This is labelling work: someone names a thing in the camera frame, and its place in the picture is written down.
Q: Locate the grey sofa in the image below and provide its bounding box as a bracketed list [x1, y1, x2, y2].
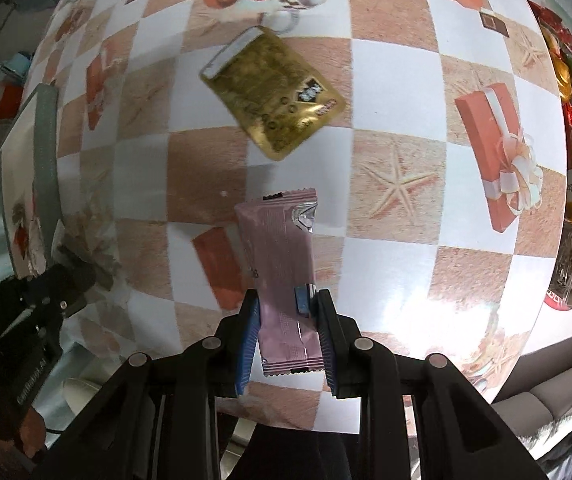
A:
[493, 367, 572, 439]

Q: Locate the pink long snack bar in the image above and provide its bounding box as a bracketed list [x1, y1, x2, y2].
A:
[235, 188, 324, 376]

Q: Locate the red bucket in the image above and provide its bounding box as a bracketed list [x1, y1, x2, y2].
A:
[0, 82, 24, 120]

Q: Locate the blue plastic stool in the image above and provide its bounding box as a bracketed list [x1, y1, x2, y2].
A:
[1, 52, 32, 80]

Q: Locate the gold coin candy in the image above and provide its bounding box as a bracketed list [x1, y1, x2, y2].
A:
[550, 52, 572, 103]

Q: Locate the pink crispy cranberry bag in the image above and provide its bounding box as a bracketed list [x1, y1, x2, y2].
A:
[12, 200, 46, 276]

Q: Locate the red snack bag far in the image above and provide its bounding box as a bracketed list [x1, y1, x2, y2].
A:
[528, 0, 572, 56]

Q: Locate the gold foil snack pouch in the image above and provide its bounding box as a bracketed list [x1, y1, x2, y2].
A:
[200, 26, 345, 162]

